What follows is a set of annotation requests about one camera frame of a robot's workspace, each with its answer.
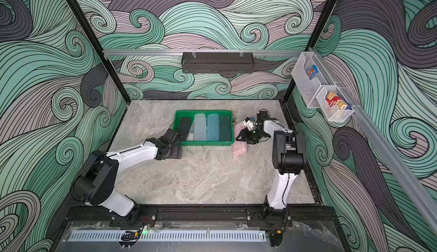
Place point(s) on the clear wall bin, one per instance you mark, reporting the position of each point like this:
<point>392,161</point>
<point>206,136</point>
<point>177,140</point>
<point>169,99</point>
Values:
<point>333,114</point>
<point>309,88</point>

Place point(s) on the aluminium rail right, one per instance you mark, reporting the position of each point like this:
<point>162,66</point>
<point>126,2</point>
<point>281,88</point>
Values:
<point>422,200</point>

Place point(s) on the blue red small item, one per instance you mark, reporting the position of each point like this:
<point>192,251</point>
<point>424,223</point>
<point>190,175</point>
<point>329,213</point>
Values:
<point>312,72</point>

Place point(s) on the red yellow box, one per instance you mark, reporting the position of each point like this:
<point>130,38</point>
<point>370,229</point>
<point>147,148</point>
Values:
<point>333,99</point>

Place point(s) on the pink pencil case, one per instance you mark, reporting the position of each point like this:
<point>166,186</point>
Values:
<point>239,147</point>

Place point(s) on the black wall shelf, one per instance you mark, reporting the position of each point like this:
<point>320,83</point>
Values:
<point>226,64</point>

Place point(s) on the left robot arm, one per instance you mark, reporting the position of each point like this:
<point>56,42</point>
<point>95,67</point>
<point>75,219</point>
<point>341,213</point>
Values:
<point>96,179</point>

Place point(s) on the clear wall bin rear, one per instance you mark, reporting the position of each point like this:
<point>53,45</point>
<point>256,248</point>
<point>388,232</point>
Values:
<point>309,88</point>

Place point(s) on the white slotted cable duct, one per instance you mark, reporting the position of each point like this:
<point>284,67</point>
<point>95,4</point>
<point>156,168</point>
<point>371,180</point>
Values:
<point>170,236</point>

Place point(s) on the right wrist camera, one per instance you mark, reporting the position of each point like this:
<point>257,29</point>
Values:
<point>251,123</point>

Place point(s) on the clear wall bin front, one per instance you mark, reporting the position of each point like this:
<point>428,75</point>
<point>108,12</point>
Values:
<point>333,114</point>

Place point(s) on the light blue pencil case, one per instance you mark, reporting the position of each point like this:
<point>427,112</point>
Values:
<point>213,129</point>

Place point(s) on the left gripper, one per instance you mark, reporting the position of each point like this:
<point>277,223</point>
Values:
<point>177,152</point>

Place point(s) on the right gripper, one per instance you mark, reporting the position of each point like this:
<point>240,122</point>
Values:
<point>251,135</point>

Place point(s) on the dark green pencil case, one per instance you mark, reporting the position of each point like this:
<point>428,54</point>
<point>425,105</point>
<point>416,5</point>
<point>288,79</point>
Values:
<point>225,132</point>

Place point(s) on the black pencil case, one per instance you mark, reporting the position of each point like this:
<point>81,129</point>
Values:
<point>184,128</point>

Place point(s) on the aluminium rail back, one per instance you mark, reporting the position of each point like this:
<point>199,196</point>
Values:
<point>180,52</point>

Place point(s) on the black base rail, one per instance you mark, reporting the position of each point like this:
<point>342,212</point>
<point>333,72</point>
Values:
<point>254,215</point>

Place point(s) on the frosted clear pencil case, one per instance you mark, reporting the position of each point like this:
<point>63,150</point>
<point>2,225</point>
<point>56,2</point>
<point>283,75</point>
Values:
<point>198,130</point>

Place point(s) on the aluminium rail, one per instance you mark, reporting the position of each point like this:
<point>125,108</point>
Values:
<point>180,52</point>
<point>422,200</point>

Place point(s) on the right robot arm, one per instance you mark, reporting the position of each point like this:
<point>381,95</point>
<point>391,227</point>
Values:
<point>287,159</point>

